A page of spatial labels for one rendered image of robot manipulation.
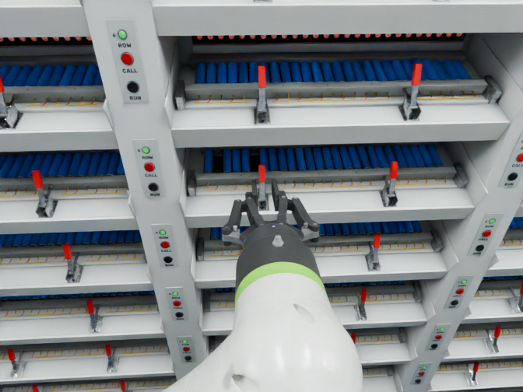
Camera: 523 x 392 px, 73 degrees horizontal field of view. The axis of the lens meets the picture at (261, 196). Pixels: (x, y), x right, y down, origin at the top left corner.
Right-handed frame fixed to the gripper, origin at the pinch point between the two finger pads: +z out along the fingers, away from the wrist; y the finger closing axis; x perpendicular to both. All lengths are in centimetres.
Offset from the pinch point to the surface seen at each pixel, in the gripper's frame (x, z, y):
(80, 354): -61, 25, -54
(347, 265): -26.3, 15.1, 20.5
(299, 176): -3.1, 15.2, 8.2
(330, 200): -7.4, 12.4, 14.5
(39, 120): 11.3, 9.2, -38.7
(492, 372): -81, 27, 78
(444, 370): -80, 28, 62
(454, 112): 11.1, 9.2, 35.3
